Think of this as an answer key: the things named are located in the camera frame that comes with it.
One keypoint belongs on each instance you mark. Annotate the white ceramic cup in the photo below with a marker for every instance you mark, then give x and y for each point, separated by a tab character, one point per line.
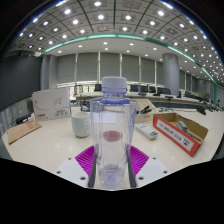
81	125

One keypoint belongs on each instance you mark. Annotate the clear plastic water bottle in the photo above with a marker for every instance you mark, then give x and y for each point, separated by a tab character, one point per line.
113	110

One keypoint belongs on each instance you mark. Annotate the black table microphone unit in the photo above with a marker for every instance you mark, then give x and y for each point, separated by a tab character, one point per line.
201	110

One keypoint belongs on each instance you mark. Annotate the silver pen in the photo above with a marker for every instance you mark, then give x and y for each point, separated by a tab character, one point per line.
194	134

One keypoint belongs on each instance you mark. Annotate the long curved conference desk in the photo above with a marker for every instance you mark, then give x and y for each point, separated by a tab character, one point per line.
150	96

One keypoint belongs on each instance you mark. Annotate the open red-sided cardboard box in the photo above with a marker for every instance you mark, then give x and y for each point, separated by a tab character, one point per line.
173	135

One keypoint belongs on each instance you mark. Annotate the flat brown cardboard piece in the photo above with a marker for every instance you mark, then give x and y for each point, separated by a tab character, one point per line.
23	131

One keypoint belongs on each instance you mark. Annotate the black desk phone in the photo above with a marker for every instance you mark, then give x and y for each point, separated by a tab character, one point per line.
85	107

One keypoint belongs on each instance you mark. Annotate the row of black office chairs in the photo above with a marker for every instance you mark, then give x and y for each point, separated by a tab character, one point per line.
163	90

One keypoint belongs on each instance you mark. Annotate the beige compartment organizer box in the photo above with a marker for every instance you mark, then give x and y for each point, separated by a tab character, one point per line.
146	117

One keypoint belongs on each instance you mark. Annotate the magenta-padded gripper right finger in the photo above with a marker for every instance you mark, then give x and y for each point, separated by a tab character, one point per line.
139	159

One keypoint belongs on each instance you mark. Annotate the group of ceiling lights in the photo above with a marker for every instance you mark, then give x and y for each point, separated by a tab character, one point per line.
100	16

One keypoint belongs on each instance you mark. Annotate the small black device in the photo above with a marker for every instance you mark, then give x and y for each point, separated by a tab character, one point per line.
23	118

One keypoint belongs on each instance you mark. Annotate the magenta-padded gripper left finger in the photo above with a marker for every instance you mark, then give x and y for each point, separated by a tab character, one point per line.
85	159

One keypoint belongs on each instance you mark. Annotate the small green block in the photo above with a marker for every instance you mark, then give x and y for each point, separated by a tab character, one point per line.
182	125

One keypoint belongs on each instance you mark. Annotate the white printed cardboard box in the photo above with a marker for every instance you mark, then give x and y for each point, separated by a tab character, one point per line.
51	104

